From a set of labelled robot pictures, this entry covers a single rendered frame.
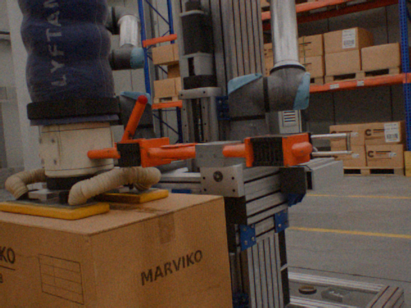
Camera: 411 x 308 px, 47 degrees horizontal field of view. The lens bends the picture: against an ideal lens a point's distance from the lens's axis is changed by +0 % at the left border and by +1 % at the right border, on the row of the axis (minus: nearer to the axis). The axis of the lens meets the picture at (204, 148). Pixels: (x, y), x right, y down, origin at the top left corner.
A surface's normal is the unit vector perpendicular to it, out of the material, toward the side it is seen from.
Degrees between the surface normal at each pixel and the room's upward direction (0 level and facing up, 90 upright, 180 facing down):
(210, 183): 90
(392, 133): 90
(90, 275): 90
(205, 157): 90
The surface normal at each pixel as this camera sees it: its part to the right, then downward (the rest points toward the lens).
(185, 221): 0.76, -0.03
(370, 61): -0.58, 0.11
